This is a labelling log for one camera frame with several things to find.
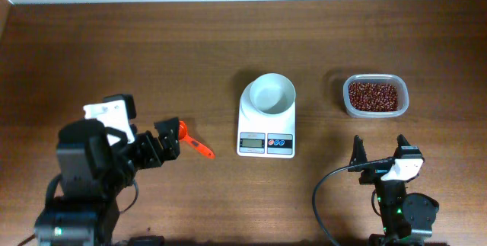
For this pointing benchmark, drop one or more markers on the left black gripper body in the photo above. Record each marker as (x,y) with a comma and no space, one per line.
(141,156)

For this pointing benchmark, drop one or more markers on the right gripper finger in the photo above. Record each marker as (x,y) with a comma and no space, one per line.
(358,153)
(405,150)

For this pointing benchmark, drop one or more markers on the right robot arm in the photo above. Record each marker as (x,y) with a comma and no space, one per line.
(407,218)

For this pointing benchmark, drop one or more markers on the red beans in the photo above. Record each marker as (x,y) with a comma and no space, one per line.
(373,97)

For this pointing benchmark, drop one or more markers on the white digital kitchen scale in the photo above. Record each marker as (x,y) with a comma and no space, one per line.
(265,136)

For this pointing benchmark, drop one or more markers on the clear plastic container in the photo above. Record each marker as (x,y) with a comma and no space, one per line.
(403,95)

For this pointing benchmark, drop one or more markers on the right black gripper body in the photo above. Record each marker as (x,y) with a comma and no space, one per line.
(373,177)

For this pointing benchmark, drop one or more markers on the orange measuring scoop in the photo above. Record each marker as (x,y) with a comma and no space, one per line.
(198,146)

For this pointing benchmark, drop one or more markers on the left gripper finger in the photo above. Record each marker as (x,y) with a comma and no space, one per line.
(170,146)
(168,127)

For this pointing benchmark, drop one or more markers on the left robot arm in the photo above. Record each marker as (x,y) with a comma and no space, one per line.
(96,163)

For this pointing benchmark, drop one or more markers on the white round bowl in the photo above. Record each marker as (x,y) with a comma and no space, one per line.
(272,94)

